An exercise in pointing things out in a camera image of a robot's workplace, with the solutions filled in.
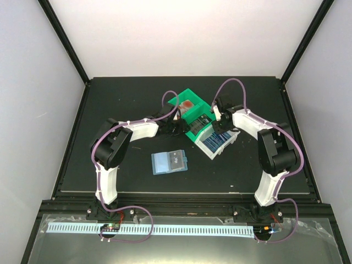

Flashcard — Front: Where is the blue card holder wallet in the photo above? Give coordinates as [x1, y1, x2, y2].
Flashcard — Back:
[151, 150, 188, 175]

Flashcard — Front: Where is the right small circuit board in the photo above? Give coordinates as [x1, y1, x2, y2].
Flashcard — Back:
[254, 225, 282, 235]

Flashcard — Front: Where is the red white credit card stack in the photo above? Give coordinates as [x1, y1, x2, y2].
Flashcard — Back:
[178, 100, 194, 115]

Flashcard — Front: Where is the white slotted cable duct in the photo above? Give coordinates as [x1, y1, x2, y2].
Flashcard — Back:
[46, 222, 255, 238]

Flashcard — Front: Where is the green bin with red cards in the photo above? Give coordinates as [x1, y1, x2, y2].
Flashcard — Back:
[174, 89, 215, 124]

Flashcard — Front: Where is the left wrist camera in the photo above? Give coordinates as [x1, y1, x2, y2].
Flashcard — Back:
[173, 109, 182, 120]

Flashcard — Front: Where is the left small circuit board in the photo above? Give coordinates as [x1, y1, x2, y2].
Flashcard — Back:
[100, 223, 120, 235]

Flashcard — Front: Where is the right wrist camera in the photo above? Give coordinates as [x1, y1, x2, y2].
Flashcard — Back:
[211, 104, 222, 121]

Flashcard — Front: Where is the green bin with black cards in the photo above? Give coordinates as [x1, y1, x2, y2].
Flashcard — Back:
[183, 103, 215, 142]

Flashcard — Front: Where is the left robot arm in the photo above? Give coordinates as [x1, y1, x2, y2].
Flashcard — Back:
[90, 103, 188, 219]

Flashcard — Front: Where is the black frame post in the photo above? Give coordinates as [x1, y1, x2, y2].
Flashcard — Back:
[38, 0, 90, 85]
[280, 0, 334, 85]

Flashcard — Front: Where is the left black frame post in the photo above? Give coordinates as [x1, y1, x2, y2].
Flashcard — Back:
[38, 0, 90, 85]

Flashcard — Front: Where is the right black frame post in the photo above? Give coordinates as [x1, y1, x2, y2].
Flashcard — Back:
[280, 0, 334, 85]

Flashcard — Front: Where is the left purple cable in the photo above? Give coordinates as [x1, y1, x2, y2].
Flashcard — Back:
[92, 90, 181, 244]

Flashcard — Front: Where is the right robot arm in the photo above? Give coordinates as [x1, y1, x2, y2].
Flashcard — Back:
[211, 96, 302, 222]

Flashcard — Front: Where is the small circuit board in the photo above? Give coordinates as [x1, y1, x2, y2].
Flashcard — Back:
[254, 225, 282, 235]
[100, 223, 120, 235]

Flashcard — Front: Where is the white bin with blue cards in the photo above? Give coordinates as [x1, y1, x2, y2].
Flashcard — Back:
[195, 126, 240, 160]

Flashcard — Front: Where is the blue credit card stack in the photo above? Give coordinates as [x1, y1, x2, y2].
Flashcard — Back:
[202, 132, 231, 153]

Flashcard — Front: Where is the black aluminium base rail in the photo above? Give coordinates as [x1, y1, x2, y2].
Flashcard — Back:
[38, 196, 335, 223]

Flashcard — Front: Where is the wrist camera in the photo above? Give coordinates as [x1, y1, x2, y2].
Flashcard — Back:
[211, 104, 222, 121]
[173, 109, 182, 120]

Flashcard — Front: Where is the purple cable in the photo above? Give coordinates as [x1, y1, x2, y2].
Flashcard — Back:
[210, 78, 305, 245]
[92, 90, 181, 244]

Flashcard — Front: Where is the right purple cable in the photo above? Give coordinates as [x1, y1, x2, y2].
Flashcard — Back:
[210, 78, 305, 245]

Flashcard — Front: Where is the black credit card stack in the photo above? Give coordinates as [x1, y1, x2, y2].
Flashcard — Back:
[189, 114, 212, 136]

